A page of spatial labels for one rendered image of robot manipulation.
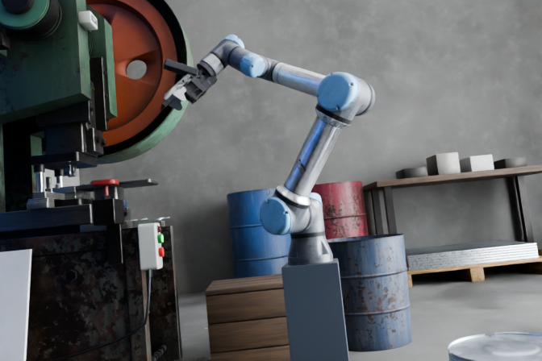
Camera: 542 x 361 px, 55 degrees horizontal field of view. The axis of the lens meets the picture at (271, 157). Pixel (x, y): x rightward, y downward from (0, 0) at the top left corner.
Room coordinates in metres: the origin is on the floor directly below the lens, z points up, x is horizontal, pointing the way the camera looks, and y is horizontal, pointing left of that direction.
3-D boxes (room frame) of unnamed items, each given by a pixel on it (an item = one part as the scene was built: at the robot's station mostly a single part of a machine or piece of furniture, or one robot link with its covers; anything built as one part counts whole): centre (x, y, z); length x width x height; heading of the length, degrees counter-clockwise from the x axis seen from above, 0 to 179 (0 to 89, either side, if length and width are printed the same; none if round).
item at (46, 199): (1.63, 0.71, 0.76); 0.17 x 0.06 x 0.10; 1
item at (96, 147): (1.80, 0.67, 1.04); 0.17 x 0.15 x 0.30; 91
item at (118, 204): (1.49, 0.48, 0.62); 0.10 x 0.06 x 0.20; 1
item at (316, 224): (1.77, -0.09, 0.62); 0.13 x 0.12 x 0.14; 146
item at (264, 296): (2.32, 0.12, 0.18); 0.40 x 0.38 x 0.35; 92
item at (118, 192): (1.81, 0.53, 0.72); 0.25 x 0.14 x 0.14; 91
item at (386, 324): (2.53, -0.38, 0.24); 0.42 x 0.42 x 0.48
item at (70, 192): (1.80, 0.70, 0.76); 0.15 x 0.09 x 0.05; 1
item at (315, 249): (1.77, -0.10, 0.50); 0.15 x 0.15 x 0.10
